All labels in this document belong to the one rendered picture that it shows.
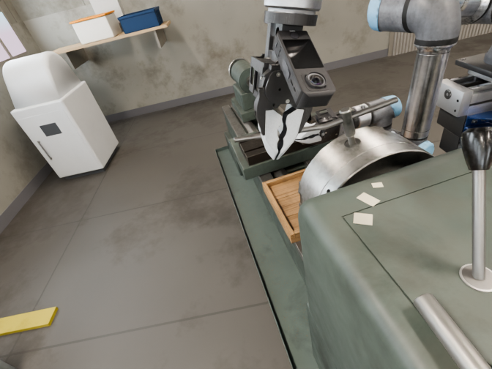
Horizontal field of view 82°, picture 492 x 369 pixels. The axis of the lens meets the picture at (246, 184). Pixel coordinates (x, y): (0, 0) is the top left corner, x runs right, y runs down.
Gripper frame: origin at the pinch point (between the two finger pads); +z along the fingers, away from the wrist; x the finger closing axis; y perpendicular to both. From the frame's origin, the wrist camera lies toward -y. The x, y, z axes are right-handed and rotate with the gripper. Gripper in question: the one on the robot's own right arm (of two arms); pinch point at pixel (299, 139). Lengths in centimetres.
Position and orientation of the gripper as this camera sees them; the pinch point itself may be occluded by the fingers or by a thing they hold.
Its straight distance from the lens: 96.1
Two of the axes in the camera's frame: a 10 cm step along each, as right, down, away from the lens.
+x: -2.0, -6.5, -7.3
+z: -9.6, 3.0, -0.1
